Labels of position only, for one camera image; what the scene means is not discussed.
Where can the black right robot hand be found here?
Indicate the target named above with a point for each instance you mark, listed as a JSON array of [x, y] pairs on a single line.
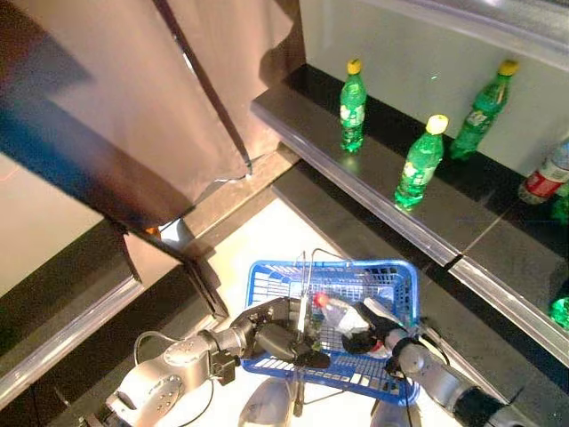
[[378, 322]]

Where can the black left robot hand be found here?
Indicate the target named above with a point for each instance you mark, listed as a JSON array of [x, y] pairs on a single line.
[[275, 340]]

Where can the water bottle red cap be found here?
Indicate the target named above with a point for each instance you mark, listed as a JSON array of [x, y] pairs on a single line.
[[342, 313], [547, 178]]

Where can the blue plastic shopping basket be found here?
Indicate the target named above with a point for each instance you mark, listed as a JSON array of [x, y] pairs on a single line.
[[355, 276]]

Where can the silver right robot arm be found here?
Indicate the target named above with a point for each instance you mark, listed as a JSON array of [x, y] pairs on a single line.
[[435, 373]]

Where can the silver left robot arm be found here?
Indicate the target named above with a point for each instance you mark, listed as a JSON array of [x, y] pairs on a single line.
[[178, 356]]

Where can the silver left robot leg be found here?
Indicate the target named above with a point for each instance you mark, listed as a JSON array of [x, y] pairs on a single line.
[[264, 407]]

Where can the silver robot leg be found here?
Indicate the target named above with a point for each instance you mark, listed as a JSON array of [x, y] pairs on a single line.
[[391, 416], [264, 407]]

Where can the silver right robot leg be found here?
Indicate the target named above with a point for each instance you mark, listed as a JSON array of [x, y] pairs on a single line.
[[391, 416]]

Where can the small orange object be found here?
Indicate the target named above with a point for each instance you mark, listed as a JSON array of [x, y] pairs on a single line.
[[152, 231]]

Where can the black side cabinet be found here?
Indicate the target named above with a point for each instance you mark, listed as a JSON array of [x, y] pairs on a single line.
[[53, 276]]

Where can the dark diagonal bar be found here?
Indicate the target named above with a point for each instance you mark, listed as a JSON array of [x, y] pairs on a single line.
[[201, 75]]

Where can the pinkish brown curtain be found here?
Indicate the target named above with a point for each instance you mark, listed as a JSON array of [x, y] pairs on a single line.
[[133, 89]]

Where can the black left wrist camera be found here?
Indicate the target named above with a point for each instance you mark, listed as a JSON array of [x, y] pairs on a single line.
[[222, 364]]

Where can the black shelf board clear rail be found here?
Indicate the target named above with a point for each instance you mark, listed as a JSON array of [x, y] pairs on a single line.
[[511, 249], [311, 115]]

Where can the grey shelf board clear rail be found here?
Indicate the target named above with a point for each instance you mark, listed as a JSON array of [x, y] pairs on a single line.
[[489, 22]]

